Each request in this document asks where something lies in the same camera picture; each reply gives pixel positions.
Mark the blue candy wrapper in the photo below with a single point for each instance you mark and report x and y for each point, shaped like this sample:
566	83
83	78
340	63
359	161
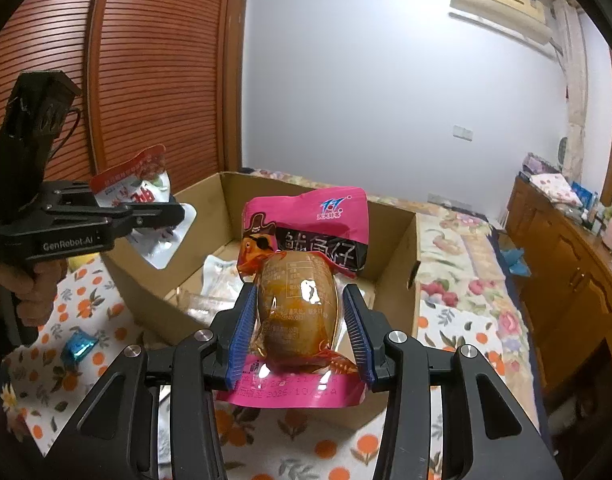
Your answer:
78	347

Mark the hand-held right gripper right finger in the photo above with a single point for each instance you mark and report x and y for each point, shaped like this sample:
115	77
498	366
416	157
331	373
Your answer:
358	335

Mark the pale patterned curtain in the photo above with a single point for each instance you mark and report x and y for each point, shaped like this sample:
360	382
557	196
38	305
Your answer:
573	85

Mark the wooden cabinet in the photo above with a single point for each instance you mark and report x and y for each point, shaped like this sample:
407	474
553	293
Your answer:
561	270

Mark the wooden louvered wardrobe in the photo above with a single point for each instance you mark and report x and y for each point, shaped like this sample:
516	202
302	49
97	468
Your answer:
150	60

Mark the blue packs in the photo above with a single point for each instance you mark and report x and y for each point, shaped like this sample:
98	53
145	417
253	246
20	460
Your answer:
585	194

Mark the cardboard box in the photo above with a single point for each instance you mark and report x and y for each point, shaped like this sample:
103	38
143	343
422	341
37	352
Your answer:
130	290

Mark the silver packet with orange print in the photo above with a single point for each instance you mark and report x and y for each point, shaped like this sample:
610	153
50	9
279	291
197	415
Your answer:
220	275

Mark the pink snack packet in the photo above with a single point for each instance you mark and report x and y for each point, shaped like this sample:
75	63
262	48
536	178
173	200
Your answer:
306	210

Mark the person's left hand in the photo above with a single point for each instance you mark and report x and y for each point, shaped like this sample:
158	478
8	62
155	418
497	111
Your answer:
40	280

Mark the orange snack packet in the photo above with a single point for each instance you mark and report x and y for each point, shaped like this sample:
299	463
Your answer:
291	310

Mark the red and white snack packet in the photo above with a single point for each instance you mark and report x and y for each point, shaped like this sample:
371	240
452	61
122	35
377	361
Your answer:
130	170

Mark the folded floral cloth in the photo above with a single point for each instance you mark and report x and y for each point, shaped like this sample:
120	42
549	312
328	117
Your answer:
553	187

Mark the orange-print bed sheet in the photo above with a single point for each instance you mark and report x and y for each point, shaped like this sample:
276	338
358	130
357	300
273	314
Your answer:
311	450

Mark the small white fan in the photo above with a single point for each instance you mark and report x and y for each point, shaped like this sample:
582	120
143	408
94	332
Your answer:
563	151

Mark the white light switch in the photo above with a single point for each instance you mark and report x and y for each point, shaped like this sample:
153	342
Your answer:
463	132

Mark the purple bag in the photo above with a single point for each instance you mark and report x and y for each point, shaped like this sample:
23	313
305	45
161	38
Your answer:
538	162

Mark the blue cloth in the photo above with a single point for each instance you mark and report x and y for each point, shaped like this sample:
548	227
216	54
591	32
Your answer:
515	261

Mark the yellow plush toy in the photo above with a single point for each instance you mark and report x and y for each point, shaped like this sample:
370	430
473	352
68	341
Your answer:
81	261

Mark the wall air conditioner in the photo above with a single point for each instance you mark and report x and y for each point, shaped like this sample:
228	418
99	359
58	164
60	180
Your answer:
496	0

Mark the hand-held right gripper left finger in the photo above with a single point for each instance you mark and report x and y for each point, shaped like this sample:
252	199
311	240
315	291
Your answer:
240	330

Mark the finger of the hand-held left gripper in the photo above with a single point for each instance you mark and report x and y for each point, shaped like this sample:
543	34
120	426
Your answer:
65	189
145	217

